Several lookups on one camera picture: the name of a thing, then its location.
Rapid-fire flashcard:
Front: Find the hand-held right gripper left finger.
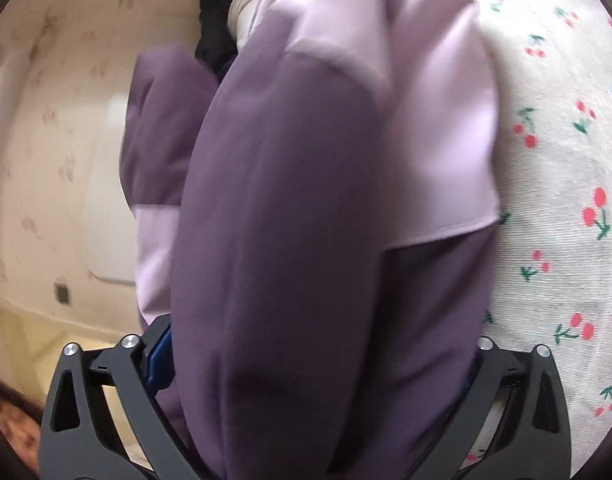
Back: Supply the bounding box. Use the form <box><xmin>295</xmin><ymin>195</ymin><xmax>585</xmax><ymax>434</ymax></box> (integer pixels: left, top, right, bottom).
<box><xmin>38</xmin><ymin>315</ymin><xmax>209</xmax><ymax>480</ymax></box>

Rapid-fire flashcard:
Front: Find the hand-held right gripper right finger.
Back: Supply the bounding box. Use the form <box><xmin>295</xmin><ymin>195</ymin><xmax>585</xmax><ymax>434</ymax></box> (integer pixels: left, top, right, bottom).
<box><xmin>406</xmin><ymin>336</ymin><xmax>572</xmax><ymax>480</ymax></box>

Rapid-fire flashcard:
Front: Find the purple two-tone jacket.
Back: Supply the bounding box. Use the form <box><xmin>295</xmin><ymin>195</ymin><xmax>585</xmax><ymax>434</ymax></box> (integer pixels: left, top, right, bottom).
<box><xmin>118</xmin><ymin>0</ymin><xmax>502</xmax><ymax>480</ymax></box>

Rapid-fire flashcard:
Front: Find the person's head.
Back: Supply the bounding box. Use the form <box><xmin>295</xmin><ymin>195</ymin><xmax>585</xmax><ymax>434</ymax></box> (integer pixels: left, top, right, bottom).
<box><xmin>0</xmin><ymin>379</ymin><xmax>43</xmax><ymax>476</ymax></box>

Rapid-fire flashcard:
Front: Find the cherry print bed sheet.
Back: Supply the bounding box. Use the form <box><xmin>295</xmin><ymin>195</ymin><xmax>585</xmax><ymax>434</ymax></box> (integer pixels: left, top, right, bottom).
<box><xmin>458</xmin><ymin>0</ymin><xmax>612</xmax><ymax>480</ymax></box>

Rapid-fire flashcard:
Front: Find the black jacket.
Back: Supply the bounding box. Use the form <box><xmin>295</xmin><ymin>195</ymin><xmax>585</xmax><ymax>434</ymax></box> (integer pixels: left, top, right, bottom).
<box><xmin>193</xmin><ymin>0</ymin><xmax>239</xmax><ymax>78</ymax></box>

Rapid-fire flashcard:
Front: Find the white striped quilt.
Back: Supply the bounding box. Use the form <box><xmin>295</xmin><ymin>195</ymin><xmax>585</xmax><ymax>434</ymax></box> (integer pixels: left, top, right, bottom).
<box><xmin>228</xmin><ymin>0</ymin><xmax>259</xmax><ymax>51</ymax></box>

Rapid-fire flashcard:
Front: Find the cream door frame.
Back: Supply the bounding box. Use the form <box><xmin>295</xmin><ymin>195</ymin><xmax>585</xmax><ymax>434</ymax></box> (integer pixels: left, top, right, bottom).
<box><xmin>0</xmin><ymin>305</ymin><xmax>147</xmax><ymax>466</ymax></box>

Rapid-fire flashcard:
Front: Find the white wall panel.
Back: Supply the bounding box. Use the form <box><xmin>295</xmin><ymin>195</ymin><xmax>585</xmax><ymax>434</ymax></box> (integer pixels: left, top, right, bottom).
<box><xmin>83</xmin><ymin>91</ymin><xmax>139</xmax><ymax>288</ymax></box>

